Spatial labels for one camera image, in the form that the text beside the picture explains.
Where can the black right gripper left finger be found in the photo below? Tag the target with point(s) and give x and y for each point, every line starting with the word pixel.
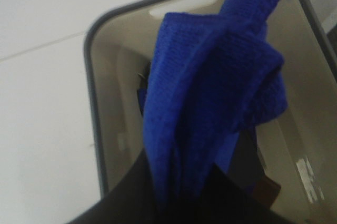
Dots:
pixel 131 201

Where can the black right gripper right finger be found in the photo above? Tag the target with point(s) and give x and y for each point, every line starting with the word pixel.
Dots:
pixel 222 201

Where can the blue towel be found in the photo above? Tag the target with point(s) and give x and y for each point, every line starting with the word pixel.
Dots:
pixel 212 76

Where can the beige bin with grey rim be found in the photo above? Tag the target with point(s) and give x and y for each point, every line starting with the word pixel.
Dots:
pixel 289 163

